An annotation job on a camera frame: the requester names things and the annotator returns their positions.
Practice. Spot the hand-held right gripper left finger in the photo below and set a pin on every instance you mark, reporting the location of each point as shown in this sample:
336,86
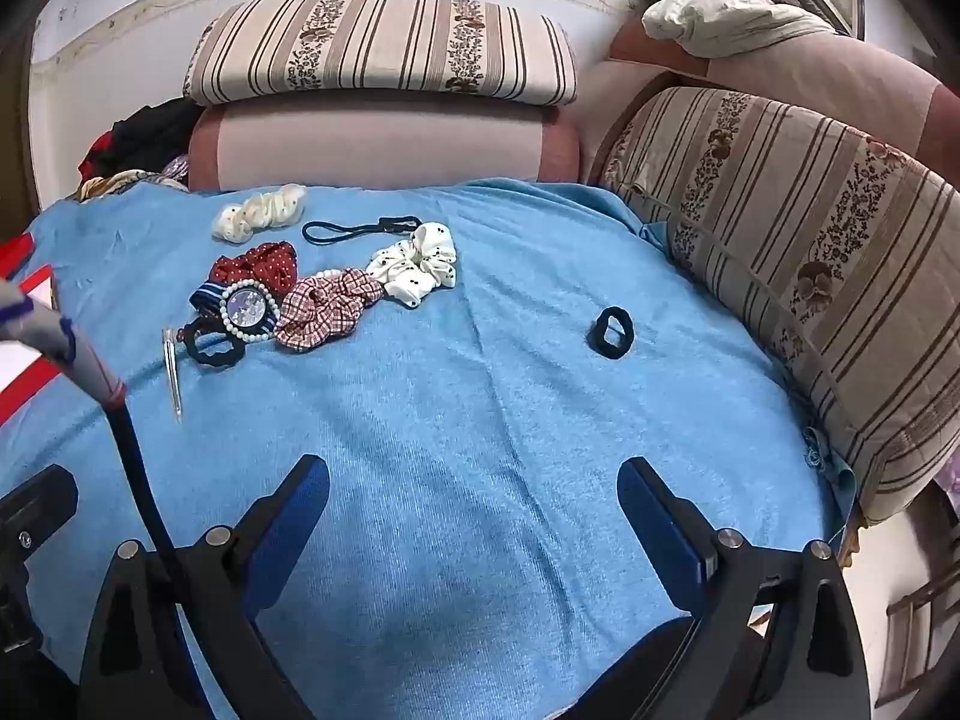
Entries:
289,532

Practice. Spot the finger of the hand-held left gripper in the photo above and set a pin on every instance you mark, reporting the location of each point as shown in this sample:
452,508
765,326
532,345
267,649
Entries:
41,499

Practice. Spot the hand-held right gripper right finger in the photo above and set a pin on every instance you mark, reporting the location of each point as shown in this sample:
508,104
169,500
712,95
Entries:
660,532

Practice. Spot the silver hair clip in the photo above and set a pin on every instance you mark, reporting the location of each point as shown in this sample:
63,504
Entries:
174,382

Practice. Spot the red plaid scrunchie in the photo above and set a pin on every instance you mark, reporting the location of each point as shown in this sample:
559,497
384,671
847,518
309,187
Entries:
315,315

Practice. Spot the red box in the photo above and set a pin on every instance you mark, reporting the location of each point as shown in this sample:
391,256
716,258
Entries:
19,255

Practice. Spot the red polka dot scrunchie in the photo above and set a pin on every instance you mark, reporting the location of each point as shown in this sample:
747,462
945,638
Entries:
262,259

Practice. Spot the white black-dotted scrunchie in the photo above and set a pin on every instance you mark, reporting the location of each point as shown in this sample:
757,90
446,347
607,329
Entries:
420,259

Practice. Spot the blue blanket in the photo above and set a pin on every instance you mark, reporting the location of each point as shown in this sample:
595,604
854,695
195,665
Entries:
465,427

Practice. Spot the wooden rack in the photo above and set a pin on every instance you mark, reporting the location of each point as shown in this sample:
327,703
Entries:
919,637

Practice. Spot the cream scrunchie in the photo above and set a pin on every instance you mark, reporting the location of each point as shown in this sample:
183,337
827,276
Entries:
255,214

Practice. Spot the beige patterned cloth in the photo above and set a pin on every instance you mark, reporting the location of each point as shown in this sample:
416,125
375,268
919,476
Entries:
124,184

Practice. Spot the large striped floral cushion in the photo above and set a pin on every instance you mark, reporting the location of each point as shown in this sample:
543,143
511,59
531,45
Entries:
810,240

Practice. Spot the wooden glass door cabinet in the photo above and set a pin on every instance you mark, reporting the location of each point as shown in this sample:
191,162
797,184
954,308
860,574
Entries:
19,150

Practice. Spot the purple patterned cloth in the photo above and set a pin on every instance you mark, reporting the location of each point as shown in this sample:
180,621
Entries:
177,165

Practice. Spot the dark clothes pile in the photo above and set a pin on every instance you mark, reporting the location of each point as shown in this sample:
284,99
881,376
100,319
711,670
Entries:
146,136

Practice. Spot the pink sofa cushion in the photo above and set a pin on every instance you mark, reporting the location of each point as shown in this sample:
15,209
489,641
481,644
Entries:
375,142

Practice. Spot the pink sofa backrest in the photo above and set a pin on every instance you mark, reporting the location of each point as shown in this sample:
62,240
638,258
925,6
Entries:
825,71

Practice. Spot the white cloth bundle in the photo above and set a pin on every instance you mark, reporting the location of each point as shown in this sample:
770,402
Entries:
720,22

